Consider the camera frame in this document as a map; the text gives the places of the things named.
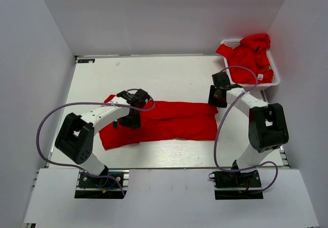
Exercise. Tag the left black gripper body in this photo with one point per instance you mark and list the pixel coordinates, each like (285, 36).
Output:
(132, 120)

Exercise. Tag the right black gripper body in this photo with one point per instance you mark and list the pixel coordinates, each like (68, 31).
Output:
(213, 99)

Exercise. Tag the red t shirt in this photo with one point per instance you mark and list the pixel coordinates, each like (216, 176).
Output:
(167, 120)

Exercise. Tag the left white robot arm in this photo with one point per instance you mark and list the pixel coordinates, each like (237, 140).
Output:
(76, 135)

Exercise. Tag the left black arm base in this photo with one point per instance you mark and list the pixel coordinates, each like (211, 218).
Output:
(105, 188)

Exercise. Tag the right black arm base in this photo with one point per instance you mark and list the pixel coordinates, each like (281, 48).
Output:
(237, 185)

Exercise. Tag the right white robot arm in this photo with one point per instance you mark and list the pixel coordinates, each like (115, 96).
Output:
(267, 129)

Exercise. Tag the red t shirts in basket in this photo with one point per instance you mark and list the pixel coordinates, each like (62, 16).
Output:
(249, 58)

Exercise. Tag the blue table label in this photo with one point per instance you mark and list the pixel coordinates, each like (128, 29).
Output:
(85, 61)

